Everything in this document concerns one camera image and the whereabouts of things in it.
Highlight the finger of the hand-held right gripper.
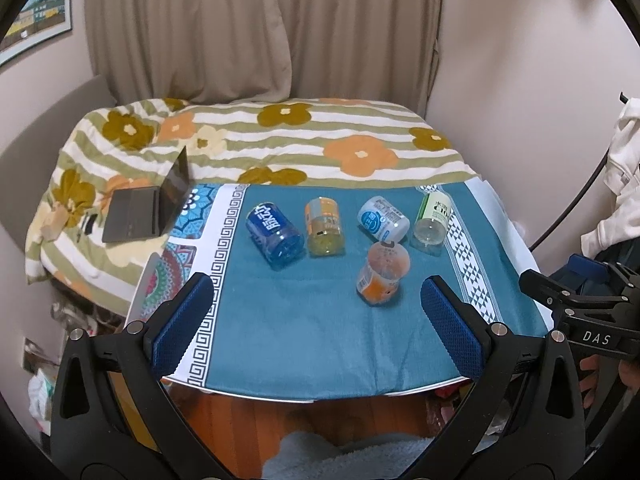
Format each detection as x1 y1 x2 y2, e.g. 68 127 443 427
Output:
569 254 640 303
518 269 583 313

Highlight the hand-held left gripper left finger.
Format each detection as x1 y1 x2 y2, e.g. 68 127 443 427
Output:
50 273 223 480

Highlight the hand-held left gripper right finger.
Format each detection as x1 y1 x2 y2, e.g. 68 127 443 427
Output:
415 275 588 480

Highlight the clear cup green label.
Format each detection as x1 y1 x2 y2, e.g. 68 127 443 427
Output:
411 191 454 253

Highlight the clear cup white blue label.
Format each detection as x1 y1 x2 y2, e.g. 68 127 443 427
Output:
357 196 411 243

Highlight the clear cup yellow orange label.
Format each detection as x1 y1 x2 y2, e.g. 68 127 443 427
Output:
304 198 347 258

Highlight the person's right hand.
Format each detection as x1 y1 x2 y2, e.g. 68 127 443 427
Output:
579 354 640 398

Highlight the white garment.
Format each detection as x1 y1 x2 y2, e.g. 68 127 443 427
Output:
580 102 640 261

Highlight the grey open laptop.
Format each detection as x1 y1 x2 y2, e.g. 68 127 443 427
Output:
101 146 192 244

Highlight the teal patterned tablecloth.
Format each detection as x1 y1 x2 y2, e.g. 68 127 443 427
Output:
125 182 551 402

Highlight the white plastic bag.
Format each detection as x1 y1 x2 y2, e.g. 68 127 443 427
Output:
27 367 55 436

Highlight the striped flower blanket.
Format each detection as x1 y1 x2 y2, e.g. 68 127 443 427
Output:
25 97 483 322

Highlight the beige curtain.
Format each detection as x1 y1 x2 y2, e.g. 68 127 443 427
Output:
82 0 446 117

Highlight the black cable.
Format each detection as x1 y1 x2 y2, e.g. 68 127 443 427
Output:
527 145 615 252

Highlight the wall poster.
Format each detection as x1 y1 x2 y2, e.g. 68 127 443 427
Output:
0 0 76 68

